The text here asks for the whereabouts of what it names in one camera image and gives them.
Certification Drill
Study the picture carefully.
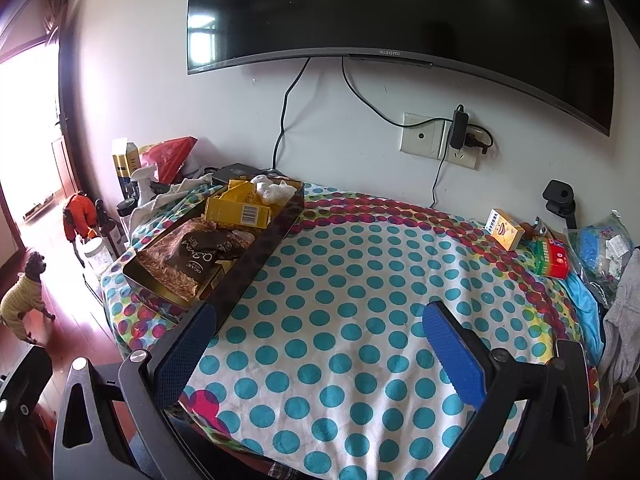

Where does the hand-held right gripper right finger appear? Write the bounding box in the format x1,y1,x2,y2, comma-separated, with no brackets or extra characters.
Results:
422,301,597,480

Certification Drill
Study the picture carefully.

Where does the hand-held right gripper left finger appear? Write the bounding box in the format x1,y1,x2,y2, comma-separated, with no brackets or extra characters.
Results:
52,301,218,480

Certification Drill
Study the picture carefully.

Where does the oat print snack bag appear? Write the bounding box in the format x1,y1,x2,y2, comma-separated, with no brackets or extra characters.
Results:
137,219,257,304

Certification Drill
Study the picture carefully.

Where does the dark brown storage tray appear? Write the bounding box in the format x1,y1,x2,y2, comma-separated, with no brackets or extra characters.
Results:
122,177,306,311

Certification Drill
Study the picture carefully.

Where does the yellow cardboard box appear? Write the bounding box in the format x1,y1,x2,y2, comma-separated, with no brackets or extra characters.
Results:
205,195,272,231
220,178,271,206

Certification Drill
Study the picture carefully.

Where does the white tissue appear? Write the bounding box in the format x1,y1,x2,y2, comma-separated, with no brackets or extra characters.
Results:
249,174,297,206

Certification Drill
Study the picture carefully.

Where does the dog in yellow clothes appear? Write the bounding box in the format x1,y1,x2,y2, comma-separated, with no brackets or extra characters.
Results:
0,251,57,346

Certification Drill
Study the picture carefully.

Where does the polka dot blanket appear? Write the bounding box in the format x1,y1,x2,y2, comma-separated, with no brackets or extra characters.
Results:
100,177,601,480

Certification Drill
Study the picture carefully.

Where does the clear plastic jar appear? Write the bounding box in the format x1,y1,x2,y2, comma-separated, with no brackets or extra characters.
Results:
82,237,115,277

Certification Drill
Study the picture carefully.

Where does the yellow box with white band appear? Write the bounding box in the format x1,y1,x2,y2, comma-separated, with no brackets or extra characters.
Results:
483,208,526,252

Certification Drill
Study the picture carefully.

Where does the red and green box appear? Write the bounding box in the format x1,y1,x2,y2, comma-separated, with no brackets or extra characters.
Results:
532,238,571,280

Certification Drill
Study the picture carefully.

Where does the blue cloth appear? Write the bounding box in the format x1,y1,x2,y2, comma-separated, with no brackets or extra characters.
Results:
557,275,606,367

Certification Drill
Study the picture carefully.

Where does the dark bottle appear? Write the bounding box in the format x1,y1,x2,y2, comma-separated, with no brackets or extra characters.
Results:
95,199,138,262

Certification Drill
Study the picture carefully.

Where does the small brown trinket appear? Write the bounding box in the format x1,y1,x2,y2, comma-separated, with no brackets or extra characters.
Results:
520,216,552,242

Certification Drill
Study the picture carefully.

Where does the white cloth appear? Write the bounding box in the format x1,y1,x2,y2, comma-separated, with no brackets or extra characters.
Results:
130,173,217,227

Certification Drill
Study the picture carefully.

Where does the white spray bottle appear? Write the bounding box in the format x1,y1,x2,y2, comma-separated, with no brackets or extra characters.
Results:
130,167,161,207

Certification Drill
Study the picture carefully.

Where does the clear plastic bag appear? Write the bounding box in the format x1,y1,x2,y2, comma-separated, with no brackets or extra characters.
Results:
565,212,634,309

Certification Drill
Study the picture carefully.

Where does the grey cloth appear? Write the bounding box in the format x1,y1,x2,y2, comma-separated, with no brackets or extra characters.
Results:
597,247,640,387

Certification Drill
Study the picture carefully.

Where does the black flat device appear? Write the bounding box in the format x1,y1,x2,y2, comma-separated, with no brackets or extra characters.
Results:
212,162,262,186

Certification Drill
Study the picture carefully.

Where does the black webcam on stand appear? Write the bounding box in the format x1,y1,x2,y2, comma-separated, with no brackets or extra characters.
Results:
543,178,581,231

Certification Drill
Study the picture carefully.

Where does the red bag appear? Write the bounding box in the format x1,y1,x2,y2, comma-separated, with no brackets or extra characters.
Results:
139,136,199,184

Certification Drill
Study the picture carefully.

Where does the tall white and yellow box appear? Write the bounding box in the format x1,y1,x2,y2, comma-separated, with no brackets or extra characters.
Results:
110,138,141,197

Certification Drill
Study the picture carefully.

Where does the black power adapter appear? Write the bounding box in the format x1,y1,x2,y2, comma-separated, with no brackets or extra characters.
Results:
449,104,470,150

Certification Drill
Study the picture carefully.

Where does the adapter cable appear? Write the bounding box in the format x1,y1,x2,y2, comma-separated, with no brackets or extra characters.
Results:
429,147,457,209

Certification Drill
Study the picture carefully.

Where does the black wall plug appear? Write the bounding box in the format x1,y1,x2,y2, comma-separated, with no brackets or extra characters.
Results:
465,129,494,154

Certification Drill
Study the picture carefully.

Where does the cream coaxial wall plate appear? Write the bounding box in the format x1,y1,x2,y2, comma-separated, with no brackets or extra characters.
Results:
399,112,446,160

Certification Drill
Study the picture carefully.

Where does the black television power cable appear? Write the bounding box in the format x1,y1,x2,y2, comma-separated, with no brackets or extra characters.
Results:
342,57,454,129

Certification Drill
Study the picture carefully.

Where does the thin dark television cable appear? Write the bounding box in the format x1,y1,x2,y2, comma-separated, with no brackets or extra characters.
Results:
272,57,311,172

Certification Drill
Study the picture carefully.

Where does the black wall television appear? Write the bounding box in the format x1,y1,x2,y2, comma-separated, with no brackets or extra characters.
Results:
186,0,615,137

